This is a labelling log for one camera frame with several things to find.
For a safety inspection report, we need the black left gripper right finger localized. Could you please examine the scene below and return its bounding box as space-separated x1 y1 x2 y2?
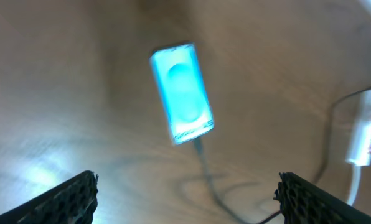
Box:
274 172 371 224

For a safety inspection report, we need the turquoise screen smartphone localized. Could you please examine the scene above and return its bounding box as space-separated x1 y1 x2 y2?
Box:
149 42 215 145

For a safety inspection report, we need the black charging cable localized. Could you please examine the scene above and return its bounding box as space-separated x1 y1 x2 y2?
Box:
192 83 371 224

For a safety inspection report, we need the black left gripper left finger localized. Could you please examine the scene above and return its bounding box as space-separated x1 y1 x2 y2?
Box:
0 170 98 224

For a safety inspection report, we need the white power strip cord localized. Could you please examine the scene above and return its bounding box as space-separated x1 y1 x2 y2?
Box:
346 164 362 207

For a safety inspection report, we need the white power strip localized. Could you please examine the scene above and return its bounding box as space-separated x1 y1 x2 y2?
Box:
346 90 371 166

